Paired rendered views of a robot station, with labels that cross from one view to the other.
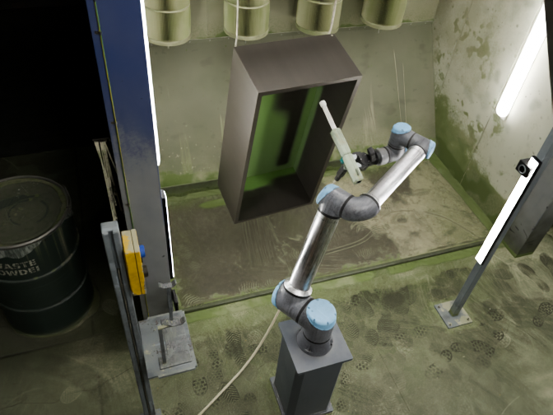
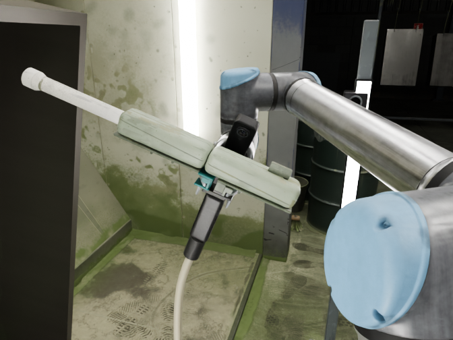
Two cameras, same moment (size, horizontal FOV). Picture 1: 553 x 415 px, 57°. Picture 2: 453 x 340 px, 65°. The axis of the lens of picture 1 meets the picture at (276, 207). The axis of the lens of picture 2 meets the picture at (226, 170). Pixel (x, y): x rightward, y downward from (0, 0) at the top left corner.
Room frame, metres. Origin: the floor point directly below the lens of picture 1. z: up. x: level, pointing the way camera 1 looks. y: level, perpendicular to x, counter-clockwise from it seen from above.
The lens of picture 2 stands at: (1.66, 0.08, 1.59)
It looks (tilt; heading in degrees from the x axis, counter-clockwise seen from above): 21 degrees down; 310
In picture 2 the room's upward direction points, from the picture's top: straight up
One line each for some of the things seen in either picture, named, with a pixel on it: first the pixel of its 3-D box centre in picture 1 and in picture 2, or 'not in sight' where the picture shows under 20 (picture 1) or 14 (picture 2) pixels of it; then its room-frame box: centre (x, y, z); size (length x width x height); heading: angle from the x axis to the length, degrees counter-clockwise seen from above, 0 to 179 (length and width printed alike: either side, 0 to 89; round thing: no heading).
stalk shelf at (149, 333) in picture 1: (167, 343); not in sight; (1.24, 0.44, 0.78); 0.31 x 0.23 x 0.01; 23
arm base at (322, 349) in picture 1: (316, 334); not in sight; (1.43, -0.28, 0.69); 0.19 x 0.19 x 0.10
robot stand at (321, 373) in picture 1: (307, 369); not in sight; (1.43, -0.28, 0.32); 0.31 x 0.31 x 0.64; 23
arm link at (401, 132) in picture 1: (401, 136); (243, 94); (2.18, -0.60, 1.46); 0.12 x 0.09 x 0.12; 55
